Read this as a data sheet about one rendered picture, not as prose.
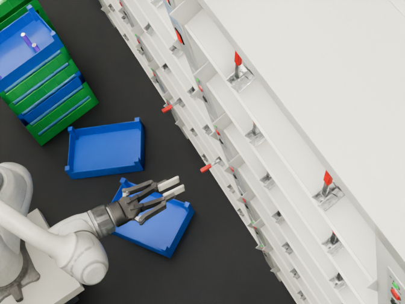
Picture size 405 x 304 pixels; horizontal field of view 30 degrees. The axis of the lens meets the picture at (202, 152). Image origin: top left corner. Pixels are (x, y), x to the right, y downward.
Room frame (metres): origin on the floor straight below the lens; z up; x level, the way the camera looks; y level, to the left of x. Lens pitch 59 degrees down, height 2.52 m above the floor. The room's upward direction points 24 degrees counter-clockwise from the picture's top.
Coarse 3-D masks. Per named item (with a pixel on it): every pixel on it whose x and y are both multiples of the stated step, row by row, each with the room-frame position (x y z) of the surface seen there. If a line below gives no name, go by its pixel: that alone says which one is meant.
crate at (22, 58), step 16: (32, 16) 2.14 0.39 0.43; (0, 32) 2.10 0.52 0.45; (16, 32) 2.12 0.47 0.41; (32, 32) 2.08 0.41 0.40; (48, 32) 2.05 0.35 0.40; (0, 48) 2.07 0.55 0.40; (16, 48) 2.04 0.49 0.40; (32, 48) 2.01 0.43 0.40; (48, 48) 1.94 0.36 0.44; (0, 64) 2.00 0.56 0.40; (16, 64) 1.97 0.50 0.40; (32, 64) 1.92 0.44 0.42; (0, 80) 1.88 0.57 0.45; (16, 80) 1.89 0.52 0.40
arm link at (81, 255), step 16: (0, 208) 1.12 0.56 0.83; (0, 224) 1.09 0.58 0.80; (16, 224) 1.07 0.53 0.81; (32, 224) 1.06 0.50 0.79; (32, 240) 1.02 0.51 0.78; (48, 240) 1.01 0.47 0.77; (64, 240) 1.00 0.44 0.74; (80, 240) 0.99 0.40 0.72; (96, 240) 1.01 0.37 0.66; (64, 256) 0.96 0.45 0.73; (80, 256) 0.95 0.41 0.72; (96, 256) 0.93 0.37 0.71; (80, 272) 0.91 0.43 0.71; (96, 272) 0.90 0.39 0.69
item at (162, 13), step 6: (150, 0) 1.18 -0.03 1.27; (156, 0) 1.16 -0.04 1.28; (162, 0) 1.16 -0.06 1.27; (156, 6) 1.16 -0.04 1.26; (162, 6) 1.15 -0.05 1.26; (156, 12) 1.15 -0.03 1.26; (162, 12) 1.14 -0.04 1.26; (162, 18) 1.12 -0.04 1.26; (168, 18) 1.11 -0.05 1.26; (168, 24) 1.10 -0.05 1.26; (168, 30) 1.09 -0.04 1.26; (174, 30) 1.08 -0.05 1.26; (174, 36) 1.06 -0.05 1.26; (174, 42) 1.01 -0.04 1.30; (180, 48) 1.01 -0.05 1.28
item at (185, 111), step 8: (152, 64) 1.61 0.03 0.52; (160, 72) 1.59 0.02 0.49; (168, 80) 1.54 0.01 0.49; (168, 88) 1.52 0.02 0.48; (176, 96) 1.47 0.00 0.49; (184, 112) 1.40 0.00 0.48; (192, 120) 1.36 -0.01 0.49; (200, 128) 1.32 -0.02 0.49; (200, 136) 1.29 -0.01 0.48; (208, 144) 1.25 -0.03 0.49; (216, 152) 1.21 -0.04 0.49; (224, 168) 1.15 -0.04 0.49; (232, 176) 1.11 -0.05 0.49; (232, 184) 1.09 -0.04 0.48; (240, 200) 1.01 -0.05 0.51
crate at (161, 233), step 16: (176, 208) 1.35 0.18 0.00; (192, 208) 1.30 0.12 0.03; (128, 224) 1.37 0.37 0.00; (144, 224) 1.34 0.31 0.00; (160, 224) 1.31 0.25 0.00; (176, 224) 1.28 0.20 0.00; (128, 240) 1.30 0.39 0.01; (144, 240) 1.28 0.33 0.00; (160, 240) 1.25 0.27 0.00; (176, 240) 1.21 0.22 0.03
